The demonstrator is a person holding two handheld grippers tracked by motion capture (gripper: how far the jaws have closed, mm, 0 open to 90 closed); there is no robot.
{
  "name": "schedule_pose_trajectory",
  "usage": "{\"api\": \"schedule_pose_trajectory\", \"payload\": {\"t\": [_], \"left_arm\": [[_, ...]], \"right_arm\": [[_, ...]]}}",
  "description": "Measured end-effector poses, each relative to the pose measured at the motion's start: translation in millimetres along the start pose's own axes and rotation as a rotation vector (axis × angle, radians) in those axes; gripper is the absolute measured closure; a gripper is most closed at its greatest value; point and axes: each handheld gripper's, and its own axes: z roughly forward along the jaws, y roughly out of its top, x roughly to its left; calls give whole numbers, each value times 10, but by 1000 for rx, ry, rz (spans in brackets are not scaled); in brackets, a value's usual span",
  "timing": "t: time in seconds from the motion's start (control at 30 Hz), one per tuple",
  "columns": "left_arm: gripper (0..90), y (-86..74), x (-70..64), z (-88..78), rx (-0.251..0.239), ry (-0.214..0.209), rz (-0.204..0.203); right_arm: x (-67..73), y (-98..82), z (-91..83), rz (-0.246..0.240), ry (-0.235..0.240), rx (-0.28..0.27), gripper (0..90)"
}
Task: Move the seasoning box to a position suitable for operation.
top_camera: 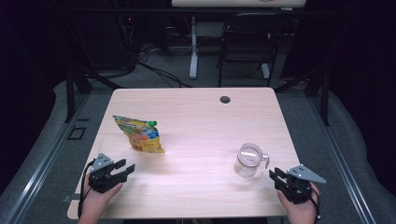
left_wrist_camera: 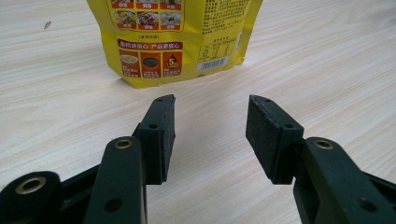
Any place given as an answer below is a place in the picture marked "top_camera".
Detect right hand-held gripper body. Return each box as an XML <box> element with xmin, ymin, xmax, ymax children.
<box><xmin>276</xmin><ymin>163</ymin><xmax>327</xmax><ymax>205</ymax></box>

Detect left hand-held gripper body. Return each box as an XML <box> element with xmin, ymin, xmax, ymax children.
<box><xmin>88</xmin><ymin>153</ymin><xmax>124</xmax><ymax>194</ymax></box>

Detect clear glass jar hinged lid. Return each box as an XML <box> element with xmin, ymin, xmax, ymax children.
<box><xmin>233</xmin><ymin>142</ymin><xmax>271</xmax><ymax>179</ymax></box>

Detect yellow spout pouch green cap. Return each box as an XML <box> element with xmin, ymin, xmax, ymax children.
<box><xmin>112</xmin><ymin>115</ymin><xmax>165</xmax><ymax>154</ymax></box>

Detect person's left hand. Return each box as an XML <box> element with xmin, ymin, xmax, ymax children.
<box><xmin>81</xmin><ymin>173</ymin><xmax>124</xmax><ymax>218</ymax></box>

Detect person's right hand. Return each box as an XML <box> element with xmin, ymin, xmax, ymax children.
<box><xmin>276</xmin><ymin>182</ymin><xmax>321</xmax><ymax>220</ymax></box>

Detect black metal stand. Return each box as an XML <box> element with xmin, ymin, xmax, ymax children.
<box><xmin>274</xmin><ymin>66</ymin><xmax>331</xmax><ymax>127</ymax></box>
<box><xmin>64</xmin><ymin>66</ymin><xmax>123</xmax><ymax>123</ymax></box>

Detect dark computer tower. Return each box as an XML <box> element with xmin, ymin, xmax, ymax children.
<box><xmin>115</xmin><ymin>13</ymin><xmax>138</xmax><ymax>64</ymax></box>

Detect black chair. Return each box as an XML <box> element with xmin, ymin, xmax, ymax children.
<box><xmin>217</xmin><ymin>12</ymin><xmax>289</xmax><ymax>88</ymax></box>

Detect white table leg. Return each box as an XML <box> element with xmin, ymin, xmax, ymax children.
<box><xmin>189</xmin><ymin>16</ymin><xmax>200</xmax><ymax>80</ymax></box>

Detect light wooden table top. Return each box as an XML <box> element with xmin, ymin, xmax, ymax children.
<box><xmin>171</xmin><ymin>0</ymin><xmax>307</xmax><ymax>8</ymax></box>

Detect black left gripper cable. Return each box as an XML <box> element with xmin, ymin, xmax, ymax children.
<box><xmin>78</xmin><ymin>160</ymin><xmax>95</xmax><ymax>218</ymax></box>

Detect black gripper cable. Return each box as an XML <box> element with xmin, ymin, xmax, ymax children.
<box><xmin>78</xmin><ymin>160</ymin><xmax>95</xmax><ymax>218</ymax></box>
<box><xmin>306</xmin><ymin>183</ymin><xmax>322</xmax><ymax>220</ymax></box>

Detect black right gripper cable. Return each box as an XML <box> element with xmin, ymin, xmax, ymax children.
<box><xmin>306</xmin><ymin>183</ymin><xmax>322</xmax><ymax>220</ymax></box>

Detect black floor cables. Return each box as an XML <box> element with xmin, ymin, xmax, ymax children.
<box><xmin>135</xmin><ymin>43</ymin><xmax>193</xmax><ymax>89</ymax></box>

